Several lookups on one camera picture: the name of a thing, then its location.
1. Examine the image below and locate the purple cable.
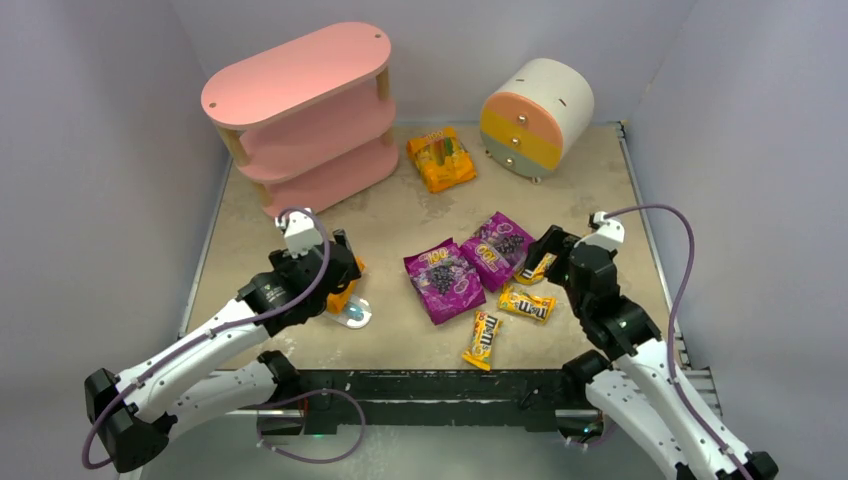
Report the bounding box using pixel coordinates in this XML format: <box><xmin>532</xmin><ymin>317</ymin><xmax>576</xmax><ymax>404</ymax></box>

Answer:
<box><xmin>80</xmin><ymin>207</ymin><xmax>367</xmax><ymax>471</ymax></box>
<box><xmin>566</xmin><ymin>203</ymin><xmax>757</xmax><ymax>480</ymax></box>

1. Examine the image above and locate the yellow M&M bag middle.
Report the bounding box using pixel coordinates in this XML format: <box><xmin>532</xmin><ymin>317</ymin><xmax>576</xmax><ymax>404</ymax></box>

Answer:
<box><xmin>498</xmin><ymin>285</ymin><xmax>557</xmax><ymax>324</ymax></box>

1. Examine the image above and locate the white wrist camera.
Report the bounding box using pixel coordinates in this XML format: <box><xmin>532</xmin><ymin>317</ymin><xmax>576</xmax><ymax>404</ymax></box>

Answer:
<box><xmin>582</xmin><ymin>211</ymin><xmax>625</xmax><ymax>252</ymax></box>
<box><xmin>275</xmin><ymin>208</ymin><xmax>324</xmax><ymax>258</ymax></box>

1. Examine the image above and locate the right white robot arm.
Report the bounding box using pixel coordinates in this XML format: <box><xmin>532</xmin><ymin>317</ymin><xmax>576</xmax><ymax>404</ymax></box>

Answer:
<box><xmin>525</xmin><ymin>219</ymin><xmax>779</xmax><ymax>479</ymax></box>

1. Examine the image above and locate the yellow M&M bag top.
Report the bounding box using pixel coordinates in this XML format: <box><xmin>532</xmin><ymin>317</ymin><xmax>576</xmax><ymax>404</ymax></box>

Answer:
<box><xmin>513</xmin><ymin>253</ymin><xmax>556</xmax><ymax>285</ymax></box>

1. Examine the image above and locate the blue toy blister pack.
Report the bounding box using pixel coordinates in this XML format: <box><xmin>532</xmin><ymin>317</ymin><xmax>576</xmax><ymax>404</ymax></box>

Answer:
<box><xmin>322</xmin><ymin>296</ymin><xmax>373</xmax><ymax>330</ymax></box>

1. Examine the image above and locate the purple grape candy bag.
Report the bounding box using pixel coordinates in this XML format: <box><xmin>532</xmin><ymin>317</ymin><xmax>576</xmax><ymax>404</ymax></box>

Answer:
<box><xmin>403</xmin><ymin>238</ymin><xmax>486</xmax><ymax>325</ymax></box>
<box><xmin>460</xmin><ymin>212</ymin><xmax>535</xmax><ymax>292</ymax></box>

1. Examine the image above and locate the yellow m&m bag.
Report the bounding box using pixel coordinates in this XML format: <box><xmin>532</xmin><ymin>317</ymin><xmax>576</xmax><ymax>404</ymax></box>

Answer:
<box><xmin>513</xmin><ymin>253</ymin><xmax>556</xmax><ymax>285</ymax></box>
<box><xmin>461</xmin><ymin>310</ymin><xmax>502</xmax><ymax>371</ymax></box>
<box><xmin>498</xmin><ymin>285</ymin><xmax>557</xmax><ymax>324</ymax></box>

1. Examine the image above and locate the round pastel drawer cabinet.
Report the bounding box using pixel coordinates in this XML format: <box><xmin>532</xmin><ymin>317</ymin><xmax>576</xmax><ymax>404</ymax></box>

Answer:
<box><xmin>479</xmin><ymin>58</ymin><xmax>595</xmax><ymax>184</ymax></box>

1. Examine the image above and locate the orange gummy candy bag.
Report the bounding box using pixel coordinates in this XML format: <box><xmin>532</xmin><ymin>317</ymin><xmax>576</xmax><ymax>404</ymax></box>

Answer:
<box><xmin>326</xmin><ymin>279</ymin><xmax>358</xmax><ymax>315</ymax></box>
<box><xmin>406</xmin><ymin>127</ymin><xmax>477</xmax><ymax>193</ymax></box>

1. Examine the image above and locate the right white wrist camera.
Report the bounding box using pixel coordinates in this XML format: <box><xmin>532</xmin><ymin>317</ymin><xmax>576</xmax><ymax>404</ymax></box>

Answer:
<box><xmin>582</xmin><ymin>211</ymin><xmax>625</xmax><ymax>252</ymax></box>

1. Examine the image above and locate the pink three-tier shelf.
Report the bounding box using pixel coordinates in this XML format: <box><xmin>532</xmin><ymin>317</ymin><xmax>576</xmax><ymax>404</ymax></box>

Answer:
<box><xmin>200</xmin><ymin>22</ymin><xmax>399</xmax><ymax>216</ymax></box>

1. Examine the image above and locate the yellow M&M bag bottom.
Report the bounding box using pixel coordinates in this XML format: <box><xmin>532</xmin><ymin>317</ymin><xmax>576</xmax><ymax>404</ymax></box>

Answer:
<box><xmin>461</xmin><ymin>310</ymin><xmax>502</xmax><ymax>371</ymax></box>

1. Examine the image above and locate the purple grape candy bag left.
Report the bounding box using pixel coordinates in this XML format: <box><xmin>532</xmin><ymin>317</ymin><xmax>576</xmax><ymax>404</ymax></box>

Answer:
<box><xmin>403</xmin><ymin>238</ymin><xmax>486</xmax><ymax>325</ymax></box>

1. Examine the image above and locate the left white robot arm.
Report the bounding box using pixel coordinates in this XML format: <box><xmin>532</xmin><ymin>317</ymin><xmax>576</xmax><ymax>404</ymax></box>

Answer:
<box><xmin>81</xmin><ymin>226</ymin><xmax>361</xmax><ymax>473</ymax></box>

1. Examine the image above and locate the purple grape candy bag right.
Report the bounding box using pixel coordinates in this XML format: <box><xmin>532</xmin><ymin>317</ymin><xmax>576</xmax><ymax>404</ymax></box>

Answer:
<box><xmin>460</xmin><ymin>212</ymin><xmax>535</xmax><ymax>292</ymax></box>

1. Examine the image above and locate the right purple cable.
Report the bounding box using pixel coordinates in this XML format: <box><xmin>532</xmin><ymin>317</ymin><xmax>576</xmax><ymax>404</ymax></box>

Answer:
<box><xmin>566</xmin><ymin>203</ymin><xmax>757</xmax><ymax>480</ymax></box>

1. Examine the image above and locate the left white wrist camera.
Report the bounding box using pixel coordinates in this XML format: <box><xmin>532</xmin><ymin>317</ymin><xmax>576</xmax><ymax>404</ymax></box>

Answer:
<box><xmin>275</xmin><ymin>208</ymin><xmax>324</xmax><ymax>258</ymax></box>

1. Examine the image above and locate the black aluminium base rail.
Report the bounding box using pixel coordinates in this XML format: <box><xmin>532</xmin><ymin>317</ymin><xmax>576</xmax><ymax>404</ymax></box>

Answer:
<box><xmin>135</xmin><ymin>367</ymin><xmax>723</xmax><ymax>439</ymax></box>

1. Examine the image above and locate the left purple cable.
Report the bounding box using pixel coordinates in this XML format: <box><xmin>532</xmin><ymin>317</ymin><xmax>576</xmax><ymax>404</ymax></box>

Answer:
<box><xmin>80</xmin><ymin>207</ymin><xmax>367</xmax><ymax>471</ymax></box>

